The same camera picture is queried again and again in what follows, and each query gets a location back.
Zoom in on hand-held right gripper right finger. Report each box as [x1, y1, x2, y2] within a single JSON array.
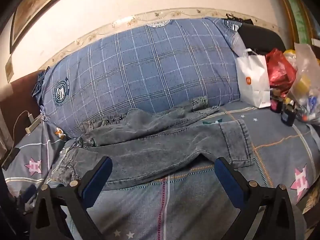
[[214, 157, 300, 240]]

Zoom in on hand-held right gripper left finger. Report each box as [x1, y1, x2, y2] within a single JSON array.
[[29, 156, 113, 240]]

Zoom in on grey denim pants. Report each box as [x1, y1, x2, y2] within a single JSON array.
[[50, 96, 256, 191]]

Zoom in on white power strip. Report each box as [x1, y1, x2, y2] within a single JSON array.
[[24, 114, 42, 134]]

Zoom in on black phone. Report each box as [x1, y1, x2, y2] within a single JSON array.
[[1, 147, 21, 171]]

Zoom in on dark small bottle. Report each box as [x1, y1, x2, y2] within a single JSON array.
[[271, 90, 284, 113], [281, 99, 297, 127]]

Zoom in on white paper bag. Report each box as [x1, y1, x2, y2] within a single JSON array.
[[235, 48, 272, 109]]

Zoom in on brown wooden headboard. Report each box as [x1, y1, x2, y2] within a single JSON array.
[[0, 69, 46, 155]]

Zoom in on blue plaid pillow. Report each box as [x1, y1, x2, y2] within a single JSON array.
[[32, 17, 242, 139]]

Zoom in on red plastic bag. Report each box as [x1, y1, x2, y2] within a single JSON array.
[[265, 48, 297, 93]]

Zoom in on clear plastic bag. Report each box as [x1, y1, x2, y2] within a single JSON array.
[[285, 42, 320, 131]]

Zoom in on yellow plastic bag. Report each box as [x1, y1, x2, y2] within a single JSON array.
[[282, 49, 297, 64]]

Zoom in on black chair back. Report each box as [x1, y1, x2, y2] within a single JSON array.
[[237, 22, 286, 56]]

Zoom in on large framed picture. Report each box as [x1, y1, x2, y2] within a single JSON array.
[[9, 0, 84, 54]]

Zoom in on white charger cable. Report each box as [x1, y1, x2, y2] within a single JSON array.
[[12, 110, 31, 150]]

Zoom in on small wall picture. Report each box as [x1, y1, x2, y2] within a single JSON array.
[[5, 56, 15, 83]]

